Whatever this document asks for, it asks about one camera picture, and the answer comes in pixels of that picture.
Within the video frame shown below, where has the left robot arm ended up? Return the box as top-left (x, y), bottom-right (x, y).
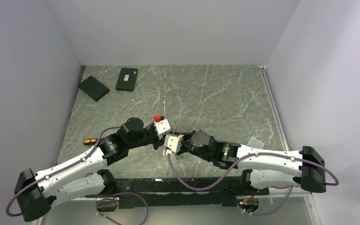
top-left (6, 115), bottom-right (172, 222)

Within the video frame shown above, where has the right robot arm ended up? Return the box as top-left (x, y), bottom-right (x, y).
top-left (174, 130), bottom-right (327, 195)

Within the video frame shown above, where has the black box with label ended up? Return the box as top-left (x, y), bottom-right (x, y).
top-left (115, 67), bottom-right (138, 91)

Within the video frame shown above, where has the translucent plastic card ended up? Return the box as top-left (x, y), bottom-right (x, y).
top-left (247, 137), bottom-right (264, 149)

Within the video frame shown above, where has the plain black box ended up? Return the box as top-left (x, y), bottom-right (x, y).
top-left (78, 76), bottom-right (110, 102)

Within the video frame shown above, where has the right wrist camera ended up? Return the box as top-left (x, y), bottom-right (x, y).
top-left (163, 134), bottom-right (184, 156)

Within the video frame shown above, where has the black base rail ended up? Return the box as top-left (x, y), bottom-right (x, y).
top-left (84, 175), bottom-right (269, 209)

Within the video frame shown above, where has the yellow handled screwdriver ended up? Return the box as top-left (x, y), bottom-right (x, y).
top-left (82, 138), bottom-right (98, 146)

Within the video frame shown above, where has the aluminium frame rail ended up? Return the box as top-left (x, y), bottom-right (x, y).
top-left (35, 177), bottom-right (321, 225)

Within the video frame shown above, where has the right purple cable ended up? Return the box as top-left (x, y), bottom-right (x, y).
top-left (167, 151), bottom-right (339, 218)

